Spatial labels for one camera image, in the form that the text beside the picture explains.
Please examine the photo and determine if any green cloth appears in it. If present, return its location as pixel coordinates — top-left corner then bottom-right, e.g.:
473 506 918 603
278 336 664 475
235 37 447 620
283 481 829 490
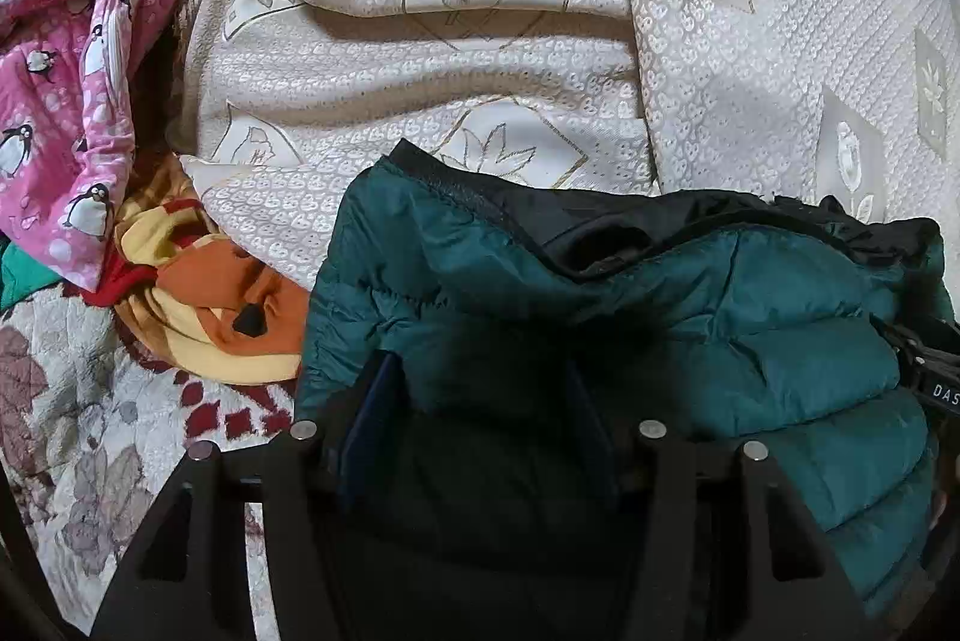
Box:
0 239 61 312

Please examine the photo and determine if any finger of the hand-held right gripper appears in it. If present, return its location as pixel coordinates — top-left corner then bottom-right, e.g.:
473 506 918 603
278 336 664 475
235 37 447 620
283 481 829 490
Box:
885 322 927 379

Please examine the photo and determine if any green puffer jacket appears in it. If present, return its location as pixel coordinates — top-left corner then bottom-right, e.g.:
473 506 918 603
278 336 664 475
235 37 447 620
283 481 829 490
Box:
296 138 950 641

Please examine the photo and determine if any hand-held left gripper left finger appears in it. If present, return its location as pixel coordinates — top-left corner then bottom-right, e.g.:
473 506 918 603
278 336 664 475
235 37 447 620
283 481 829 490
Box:
90 352 406 641

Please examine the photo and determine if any pink penguin print garment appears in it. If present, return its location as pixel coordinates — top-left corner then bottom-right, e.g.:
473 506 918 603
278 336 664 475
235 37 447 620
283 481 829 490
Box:
0 0 252 286

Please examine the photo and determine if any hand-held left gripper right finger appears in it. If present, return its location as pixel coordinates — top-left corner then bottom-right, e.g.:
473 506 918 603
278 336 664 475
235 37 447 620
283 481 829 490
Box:
562 360 863 641

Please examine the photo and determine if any beige patterned bedspread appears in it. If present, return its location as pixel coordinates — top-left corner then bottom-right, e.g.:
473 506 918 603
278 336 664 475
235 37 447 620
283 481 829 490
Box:
169 0 953 282

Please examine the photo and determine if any orange yellow red garment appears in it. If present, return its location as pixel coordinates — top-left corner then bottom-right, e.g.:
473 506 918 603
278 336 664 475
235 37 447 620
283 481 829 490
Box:
82 161 312 387

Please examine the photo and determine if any floral red white blanket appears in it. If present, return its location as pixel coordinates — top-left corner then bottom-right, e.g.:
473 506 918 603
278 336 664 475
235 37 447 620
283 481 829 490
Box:
0 281 301 641

